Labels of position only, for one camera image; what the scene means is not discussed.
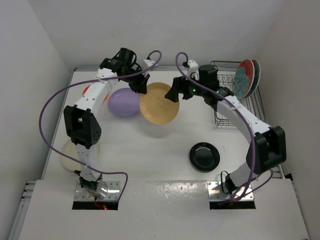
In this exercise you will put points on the purple plate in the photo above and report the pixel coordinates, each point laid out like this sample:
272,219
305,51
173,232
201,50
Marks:
124,102

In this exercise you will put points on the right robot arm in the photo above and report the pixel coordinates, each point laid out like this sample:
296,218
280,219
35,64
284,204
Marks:
267,144

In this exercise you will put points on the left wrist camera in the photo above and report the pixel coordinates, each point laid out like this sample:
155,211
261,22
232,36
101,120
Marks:
146,63

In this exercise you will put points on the red teal floral plate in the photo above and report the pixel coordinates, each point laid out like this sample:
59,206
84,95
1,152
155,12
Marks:
243,78
257,76

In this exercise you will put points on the metal base plate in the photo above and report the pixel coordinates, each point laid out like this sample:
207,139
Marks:
216,193
106,191

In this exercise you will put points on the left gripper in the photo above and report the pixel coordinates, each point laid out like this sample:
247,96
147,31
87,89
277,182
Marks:
140,86

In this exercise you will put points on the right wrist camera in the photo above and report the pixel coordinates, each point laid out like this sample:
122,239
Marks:
191,66

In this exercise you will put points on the orange plate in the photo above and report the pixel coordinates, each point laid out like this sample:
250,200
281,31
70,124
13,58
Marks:
87,87

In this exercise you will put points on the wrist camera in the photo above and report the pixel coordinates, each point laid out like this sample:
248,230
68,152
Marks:
191,66
146,63

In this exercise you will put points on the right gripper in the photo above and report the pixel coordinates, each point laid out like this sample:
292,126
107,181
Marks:
179,85

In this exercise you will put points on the black plate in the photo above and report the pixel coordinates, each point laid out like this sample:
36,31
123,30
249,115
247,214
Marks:
204,157

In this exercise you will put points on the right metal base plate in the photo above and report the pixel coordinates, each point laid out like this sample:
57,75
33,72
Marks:
216,193

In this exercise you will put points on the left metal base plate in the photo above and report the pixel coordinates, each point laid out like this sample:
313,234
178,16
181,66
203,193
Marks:
106,191

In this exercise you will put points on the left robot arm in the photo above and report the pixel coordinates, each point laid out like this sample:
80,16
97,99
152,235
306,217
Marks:
81,119

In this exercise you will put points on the yellow plate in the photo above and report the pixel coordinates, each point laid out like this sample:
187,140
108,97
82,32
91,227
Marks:
155,107

